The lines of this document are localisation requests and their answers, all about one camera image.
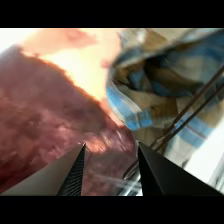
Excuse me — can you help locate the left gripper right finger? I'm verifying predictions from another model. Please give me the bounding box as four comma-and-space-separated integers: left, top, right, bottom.
137, 141, 224, 197

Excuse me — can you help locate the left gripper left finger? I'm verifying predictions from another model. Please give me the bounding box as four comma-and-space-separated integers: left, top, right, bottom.
1, 142, 87, 197

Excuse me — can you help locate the blue and brown checked shirt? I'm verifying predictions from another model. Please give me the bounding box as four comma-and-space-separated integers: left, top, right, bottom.
105, 28, 224, 168

